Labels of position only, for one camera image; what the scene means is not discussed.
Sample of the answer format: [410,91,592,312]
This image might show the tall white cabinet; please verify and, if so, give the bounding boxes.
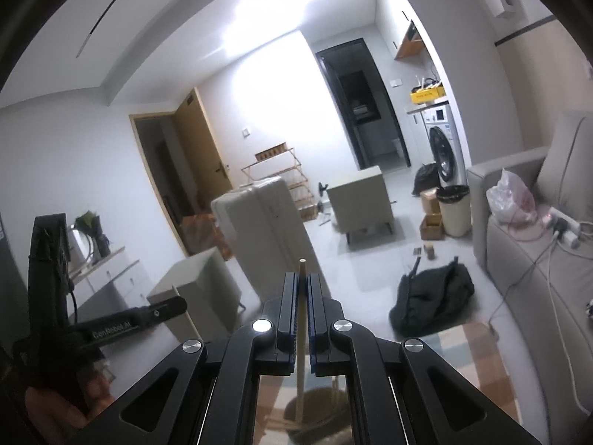
[210,176,335,322]

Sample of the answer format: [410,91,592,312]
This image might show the black backpack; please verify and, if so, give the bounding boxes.
[388,256,476,335]

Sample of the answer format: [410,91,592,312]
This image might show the black trash bag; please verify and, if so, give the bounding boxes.
[411,162,442,196]

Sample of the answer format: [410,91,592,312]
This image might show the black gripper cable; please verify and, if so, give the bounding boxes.
[67,280,79,324]

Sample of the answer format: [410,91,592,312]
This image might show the white washing machine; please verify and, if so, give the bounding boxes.
[423,101,468,184]

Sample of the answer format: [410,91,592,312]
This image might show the white power strip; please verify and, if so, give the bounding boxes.
[546,208,581,248]

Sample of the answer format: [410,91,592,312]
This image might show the wooden wall shelf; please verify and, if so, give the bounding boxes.
[394,19,426,61]

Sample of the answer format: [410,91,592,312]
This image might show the white plastic bag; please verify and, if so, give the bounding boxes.
[486,169,537,224]

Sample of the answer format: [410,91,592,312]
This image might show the wooden folding rack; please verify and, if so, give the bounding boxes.
[240,143,312,223]

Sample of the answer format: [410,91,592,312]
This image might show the open wooden door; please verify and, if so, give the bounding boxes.
[172,87,233,257]

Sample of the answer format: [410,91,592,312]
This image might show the grey cylindrical utensil holder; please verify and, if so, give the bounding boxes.
[282,375,354,445]

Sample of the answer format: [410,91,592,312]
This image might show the person's left hand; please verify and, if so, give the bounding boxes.
[23,371,115,433]

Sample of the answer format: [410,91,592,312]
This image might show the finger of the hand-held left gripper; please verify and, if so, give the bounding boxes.
[138,297,188,331]

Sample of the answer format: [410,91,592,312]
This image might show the dark glass door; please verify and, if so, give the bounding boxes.
[316,38,412,171]

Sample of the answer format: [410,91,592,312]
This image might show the brown cardboard boxes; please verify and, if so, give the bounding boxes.
[180,212,233,261]

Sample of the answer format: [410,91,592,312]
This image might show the white drawer chest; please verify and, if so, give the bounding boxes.
[69,247,155,318]

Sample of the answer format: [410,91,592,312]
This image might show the single bamboo chopstick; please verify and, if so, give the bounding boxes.
[295,258,309,428]

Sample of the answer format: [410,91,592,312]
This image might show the beige trash bin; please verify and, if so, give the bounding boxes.
[435,184,472,238]

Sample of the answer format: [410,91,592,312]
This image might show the potted green plant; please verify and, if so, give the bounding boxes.
[73,210,113,258]

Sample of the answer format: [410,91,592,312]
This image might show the grey sofa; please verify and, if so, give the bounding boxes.
[465,110,593,445]

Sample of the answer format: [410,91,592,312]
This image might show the large beige armchair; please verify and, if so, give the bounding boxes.
[146,245,242,340]

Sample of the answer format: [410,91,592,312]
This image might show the yellow box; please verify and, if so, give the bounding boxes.
[409,82,446,103]

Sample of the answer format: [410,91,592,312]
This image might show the small beige armchair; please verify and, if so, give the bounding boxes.
[326,166,395,246]

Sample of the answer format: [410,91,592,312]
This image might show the checkered tablecloth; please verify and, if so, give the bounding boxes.
[402,319,525,445]

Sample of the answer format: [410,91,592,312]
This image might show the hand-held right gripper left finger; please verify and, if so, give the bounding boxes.
[69,272,299,445]

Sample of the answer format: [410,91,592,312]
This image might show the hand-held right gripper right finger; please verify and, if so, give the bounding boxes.
[308,273,544,445]

